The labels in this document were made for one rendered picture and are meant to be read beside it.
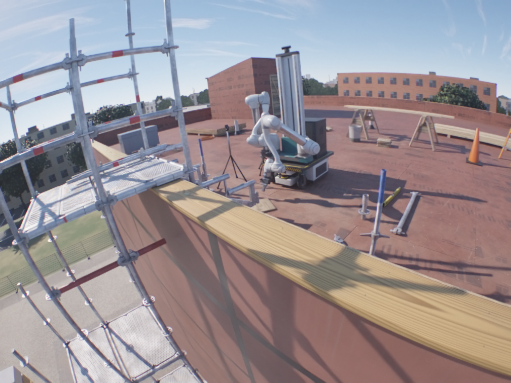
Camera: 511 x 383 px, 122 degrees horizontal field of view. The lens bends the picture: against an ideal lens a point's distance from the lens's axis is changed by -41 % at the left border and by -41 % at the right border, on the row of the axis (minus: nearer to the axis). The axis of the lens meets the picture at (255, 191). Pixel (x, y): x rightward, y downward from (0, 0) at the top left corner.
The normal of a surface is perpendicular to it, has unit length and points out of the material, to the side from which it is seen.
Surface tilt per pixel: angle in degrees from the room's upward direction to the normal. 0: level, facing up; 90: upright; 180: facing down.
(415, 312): 0
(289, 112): 90
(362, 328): 90
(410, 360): 90
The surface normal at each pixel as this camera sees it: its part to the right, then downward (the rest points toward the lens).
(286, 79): -0.66, 0.36
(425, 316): -0.11, -0.91
